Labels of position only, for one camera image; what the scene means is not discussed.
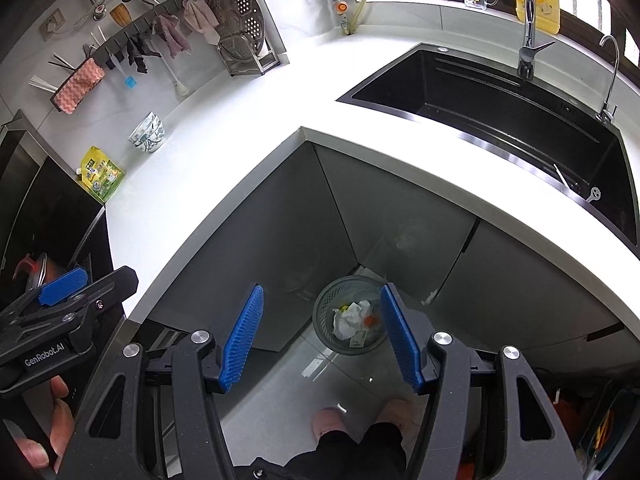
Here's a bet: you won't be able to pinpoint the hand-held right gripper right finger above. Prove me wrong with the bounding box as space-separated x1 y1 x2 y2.
379 283 586 480

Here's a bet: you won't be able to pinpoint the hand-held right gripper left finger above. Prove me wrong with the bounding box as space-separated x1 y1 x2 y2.
57 284 266 480

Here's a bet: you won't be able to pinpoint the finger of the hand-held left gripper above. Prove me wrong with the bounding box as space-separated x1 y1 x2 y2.
70 266 140 322
0 266 91 328

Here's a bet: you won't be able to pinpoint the white tissue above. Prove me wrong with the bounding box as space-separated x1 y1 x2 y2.
332 301 373 341

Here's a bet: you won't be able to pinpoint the grey mesh waste bin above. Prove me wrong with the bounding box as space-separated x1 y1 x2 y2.
312 275 396 357

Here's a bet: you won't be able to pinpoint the person's left hand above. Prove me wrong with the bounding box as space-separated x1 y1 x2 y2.
12 375 77 469

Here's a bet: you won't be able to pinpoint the red pot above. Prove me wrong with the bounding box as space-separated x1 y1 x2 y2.
12 252 51 294

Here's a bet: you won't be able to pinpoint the yellow green pouch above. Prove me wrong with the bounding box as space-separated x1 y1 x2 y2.
77 146 127 205

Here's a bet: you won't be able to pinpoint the person's left slipper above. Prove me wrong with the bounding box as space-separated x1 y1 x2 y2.
312 407 347 444

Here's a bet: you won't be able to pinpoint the stacked patterned bowls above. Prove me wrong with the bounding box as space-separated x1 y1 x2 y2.
129 111 166 154

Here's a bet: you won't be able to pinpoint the pink striped cloth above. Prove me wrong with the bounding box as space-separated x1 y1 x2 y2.
54 57 106 114

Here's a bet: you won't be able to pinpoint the blue silicone brush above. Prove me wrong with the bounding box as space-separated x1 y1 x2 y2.
112 57 139 92

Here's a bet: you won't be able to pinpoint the white bottle brush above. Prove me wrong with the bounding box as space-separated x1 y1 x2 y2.
160 52 192 99

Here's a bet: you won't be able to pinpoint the dark grey cloth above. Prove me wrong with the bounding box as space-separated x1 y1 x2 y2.
125 35 161 76

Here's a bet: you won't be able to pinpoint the black sink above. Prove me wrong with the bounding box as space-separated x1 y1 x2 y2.
336 42 640 256

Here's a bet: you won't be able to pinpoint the mauve cloth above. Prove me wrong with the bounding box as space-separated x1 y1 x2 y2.
155 14 191 59

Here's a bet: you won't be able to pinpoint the metal plate stand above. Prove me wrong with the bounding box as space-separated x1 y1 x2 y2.
217 32 281 77

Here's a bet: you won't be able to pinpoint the pale pink cloth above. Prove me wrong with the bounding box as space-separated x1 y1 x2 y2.
181 0 221 44

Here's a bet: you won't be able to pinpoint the round perforated steamer plate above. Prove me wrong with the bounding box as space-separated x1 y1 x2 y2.
207 0 266 56

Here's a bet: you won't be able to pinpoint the white cutting board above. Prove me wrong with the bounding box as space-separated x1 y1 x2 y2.
244 0 291 66

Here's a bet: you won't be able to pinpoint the thin gooseneck faucet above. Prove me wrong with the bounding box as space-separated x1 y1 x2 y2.
595 35 622 125

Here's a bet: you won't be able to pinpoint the chrome sink faucet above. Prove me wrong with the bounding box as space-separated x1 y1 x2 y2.
517 0 557 80

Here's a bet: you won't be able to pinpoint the gas valve with orange knob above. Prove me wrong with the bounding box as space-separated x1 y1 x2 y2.
332 0 351 36

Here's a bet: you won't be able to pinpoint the wall socket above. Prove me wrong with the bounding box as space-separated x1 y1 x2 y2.
39 7 68 41

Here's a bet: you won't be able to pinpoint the dark wall hook rack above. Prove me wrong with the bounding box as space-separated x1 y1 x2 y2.
50 0 203 95

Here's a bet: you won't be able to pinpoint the yellowish gas hose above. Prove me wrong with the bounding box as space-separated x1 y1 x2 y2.
345 0 369 36

